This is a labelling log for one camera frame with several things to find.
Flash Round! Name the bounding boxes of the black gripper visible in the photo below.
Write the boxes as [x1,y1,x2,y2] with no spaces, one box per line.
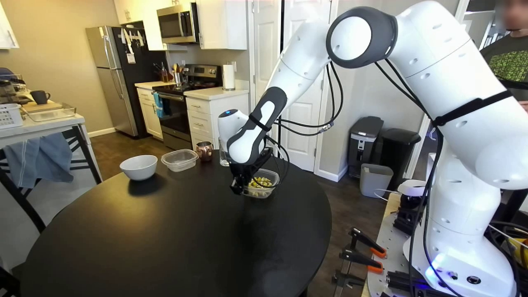
[228,147,275,198]

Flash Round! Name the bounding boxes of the yellow corn kernels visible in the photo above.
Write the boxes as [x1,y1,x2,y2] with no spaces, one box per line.
[252,175,276,190]

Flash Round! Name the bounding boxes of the transparent plastic bowl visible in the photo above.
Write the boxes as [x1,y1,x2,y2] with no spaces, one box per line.
[240,167,283,202]

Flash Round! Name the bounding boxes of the white ceramic bowl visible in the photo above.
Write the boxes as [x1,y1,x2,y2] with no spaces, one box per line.
[120,154,161,184]

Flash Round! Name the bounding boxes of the small dark jar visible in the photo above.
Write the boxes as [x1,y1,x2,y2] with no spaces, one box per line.
[195,141,215,165]

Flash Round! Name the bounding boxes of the white panel door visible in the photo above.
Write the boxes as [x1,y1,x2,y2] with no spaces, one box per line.
[280,0,334,174]
[250,0,285,159]

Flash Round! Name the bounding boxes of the empty clear plastic container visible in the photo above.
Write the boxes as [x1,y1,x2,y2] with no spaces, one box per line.
[161,147,200,175]

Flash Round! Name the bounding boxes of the white base cabinet with drawers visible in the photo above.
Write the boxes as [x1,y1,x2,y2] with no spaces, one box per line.
[184,86,253,152]

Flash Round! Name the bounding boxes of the stainless steel stove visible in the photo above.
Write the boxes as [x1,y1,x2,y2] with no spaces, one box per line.
[153,63,225,152]

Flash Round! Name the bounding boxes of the white paper towel roll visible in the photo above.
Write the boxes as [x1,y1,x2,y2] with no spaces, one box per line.
[222,63,238,93]

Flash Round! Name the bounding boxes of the blue dish towel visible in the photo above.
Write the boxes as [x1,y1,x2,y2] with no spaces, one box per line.
[154,90,167,123]

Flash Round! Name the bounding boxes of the white base cabinet with counter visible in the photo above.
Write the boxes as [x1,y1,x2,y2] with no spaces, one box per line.
[134,80,179,142]

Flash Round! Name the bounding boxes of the black trash can grey lid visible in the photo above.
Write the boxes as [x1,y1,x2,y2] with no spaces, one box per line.
[347,114,387,180]

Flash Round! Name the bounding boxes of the small grey waste bin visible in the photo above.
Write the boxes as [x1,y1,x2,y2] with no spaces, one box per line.
[359,162,397,200]

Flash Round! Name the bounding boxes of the black clamp orange tip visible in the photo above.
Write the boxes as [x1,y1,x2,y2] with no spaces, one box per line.
[339,246,387,276]
[349,227,389,261]

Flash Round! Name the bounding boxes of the white round cup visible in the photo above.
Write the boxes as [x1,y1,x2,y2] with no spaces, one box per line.
[397,179,435,200]

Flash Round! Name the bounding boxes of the steel and black refrigerator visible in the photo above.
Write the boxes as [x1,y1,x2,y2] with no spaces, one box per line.
[85,20,162,141]

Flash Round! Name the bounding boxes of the stainless steel microwave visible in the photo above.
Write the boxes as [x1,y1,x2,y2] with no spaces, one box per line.
[156,2,200,47]

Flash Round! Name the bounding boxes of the blue cloth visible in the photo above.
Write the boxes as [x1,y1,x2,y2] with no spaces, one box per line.
[4,132,77,190]

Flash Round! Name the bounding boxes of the white side table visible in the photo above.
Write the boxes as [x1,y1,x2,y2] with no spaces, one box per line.
[0,101,105,235]

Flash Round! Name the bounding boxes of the dark mug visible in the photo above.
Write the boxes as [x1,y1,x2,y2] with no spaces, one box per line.
[29,90,54,108]

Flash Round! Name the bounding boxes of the white plastic basket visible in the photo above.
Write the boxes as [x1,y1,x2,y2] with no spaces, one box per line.
[0,103,26,131]

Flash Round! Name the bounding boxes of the pile of dark clothes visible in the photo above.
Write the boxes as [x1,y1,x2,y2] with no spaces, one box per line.
[0,66,37,108]

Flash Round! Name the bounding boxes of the person in green shirt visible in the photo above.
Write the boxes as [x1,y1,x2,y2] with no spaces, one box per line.
[479,35,528,103]

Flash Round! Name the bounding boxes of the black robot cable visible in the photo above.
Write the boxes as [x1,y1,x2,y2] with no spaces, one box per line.
[275,58,347,139]

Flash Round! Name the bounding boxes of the wide white wall cabinet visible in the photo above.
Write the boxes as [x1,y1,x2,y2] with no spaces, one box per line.
[195,0,250,53]

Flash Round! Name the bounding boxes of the narrow white wall cabinet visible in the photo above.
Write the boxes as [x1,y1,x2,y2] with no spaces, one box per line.
[113,0,177,53]

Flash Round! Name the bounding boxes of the white framed wall picture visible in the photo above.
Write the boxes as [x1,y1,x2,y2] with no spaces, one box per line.
[0,2,22,52]

